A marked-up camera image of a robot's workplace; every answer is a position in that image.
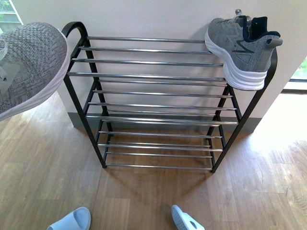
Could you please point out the black metal shoe rack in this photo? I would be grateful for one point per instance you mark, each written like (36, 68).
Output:
(154, 102)

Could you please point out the light blue slipper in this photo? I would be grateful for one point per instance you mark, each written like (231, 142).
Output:
(184, 221)
(79, 219)

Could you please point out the grey knit sneaker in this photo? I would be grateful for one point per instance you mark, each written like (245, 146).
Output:
(34, 60)
(245, 46)

